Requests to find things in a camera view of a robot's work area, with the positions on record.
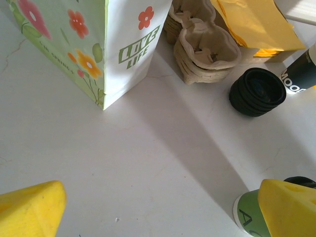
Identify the green paper coffee cup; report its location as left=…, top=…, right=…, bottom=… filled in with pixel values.
left=233, top=189, right=272, bottom=237

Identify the black cup lid stack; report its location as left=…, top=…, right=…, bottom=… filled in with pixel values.
left=229, top=68, right=287, bottom=118

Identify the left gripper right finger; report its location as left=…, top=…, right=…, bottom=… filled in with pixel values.
left=256, top=179, right=316, bottom=237

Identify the yellow napkin stack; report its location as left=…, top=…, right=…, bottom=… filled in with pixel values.
left=209, top=0, right=307, bottom=59

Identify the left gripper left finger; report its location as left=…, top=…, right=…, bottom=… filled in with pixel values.
left=0, top=180, right=67, bottom=237

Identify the white floral paper bag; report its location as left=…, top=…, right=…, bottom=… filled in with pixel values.
left=4, top=0, right=173, bottom=111

